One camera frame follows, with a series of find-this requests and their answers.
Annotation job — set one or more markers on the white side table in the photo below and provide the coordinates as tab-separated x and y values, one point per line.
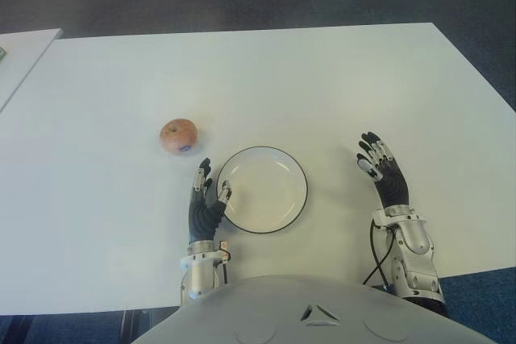
24	62

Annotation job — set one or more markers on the white plate with black rim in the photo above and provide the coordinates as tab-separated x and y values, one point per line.
266	195

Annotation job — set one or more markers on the grey robot torso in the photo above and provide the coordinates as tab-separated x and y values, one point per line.
306	316

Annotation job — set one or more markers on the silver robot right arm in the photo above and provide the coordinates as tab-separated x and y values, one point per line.
415	247

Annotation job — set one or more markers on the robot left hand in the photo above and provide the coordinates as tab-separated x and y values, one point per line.
203	219

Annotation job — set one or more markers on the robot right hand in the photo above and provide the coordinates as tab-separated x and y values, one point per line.
393	187

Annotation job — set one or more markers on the red apple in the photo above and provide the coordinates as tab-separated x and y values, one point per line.
178	134

